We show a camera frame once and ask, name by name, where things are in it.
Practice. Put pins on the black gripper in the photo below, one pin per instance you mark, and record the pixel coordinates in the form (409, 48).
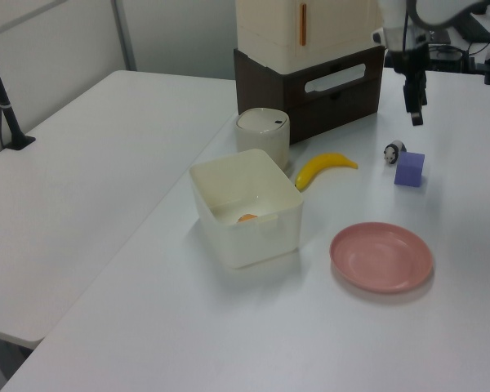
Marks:
(410, 61)

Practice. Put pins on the purple foam cube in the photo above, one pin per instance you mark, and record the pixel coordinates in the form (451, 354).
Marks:
(408, 171)

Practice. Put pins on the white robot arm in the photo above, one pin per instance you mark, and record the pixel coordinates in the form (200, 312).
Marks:
(392, 20)

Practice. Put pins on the pink plastic plate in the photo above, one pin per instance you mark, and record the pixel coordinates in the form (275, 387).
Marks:
(381, 257)

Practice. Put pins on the panda figurine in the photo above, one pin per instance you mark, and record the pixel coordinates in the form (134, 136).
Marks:
(393, 152)

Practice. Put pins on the black background equipment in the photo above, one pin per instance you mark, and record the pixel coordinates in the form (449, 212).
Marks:
(473, 30)

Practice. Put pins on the yellow toy banana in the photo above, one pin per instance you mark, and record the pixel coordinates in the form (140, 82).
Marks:
(318, 165)

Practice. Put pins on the dark brown drawer cabinet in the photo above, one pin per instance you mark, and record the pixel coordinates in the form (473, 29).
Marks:
(261, 85)

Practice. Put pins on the small beige lidded bin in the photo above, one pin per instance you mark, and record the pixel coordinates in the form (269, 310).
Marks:
(261, 136)

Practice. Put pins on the toy toasted bread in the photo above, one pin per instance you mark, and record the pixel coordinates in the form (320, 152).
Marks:
(247, 218)

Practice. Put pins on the cream open plastic box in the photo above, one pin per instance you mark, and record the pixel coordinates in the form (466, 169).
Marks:
(249, 245)

